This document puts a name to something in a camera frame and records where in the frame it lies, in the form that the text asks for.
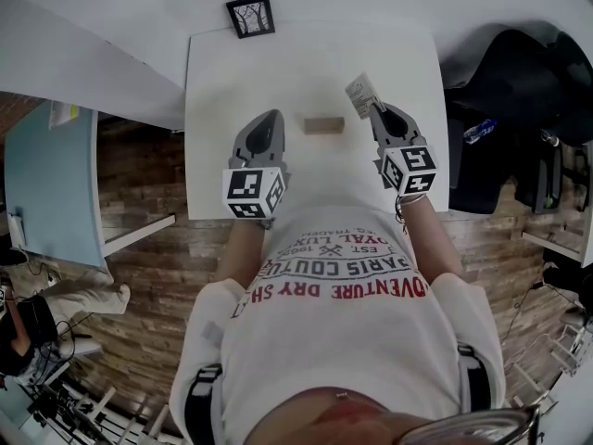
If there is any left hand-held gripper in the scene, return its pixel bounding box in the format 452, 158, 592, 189
221, 108, 292, 221

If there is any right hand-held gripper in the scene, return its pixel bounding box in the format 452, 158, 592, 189
369, 103, 440, 201

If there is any white printed table card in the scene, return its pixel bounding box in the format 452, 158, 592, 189
344, 71, 385, 121

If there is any person's right forearm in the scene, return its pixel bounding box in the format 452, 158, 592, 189
399, 197, 465, 287

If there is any person's left forearm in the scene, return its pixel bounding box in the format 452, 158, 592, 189
215, 217, 271, 292

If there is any small wooden block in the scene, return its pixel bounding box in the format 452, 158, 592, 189
302, 115, 346, 135

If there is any blue plastic bottle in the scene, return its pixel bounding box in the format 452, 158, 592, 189
463, 119, 498, 145

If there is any black mesh office chair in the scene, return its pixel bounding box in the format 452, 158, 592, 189
443, 20, 561, 213
518, 30, 593, 215

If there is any light blue desk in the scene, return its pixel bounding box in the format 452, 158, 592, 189
3, 99, 178, 269

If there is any white printed t-shirt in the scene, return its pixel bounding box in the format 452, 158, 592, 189
169, 201, 507, 445

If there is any person's face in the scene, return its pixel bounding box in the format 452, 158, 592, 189
272, 387, 446, 445

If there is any thin wrist bracelet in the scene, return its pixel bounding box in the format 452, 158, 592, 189
395, 192, 426, 239

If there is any black picture frame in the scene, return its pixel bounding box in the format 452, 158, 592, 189
225, 0, 277, 40

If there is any black shoulder strap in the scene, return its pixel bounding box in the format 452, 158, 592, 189
455, 343, 494, 413
183, 363, 224, 440

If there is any white metal frame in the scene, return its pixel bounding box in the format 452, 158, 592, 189
69, 384, 173, 445
504, 321, 586, 408

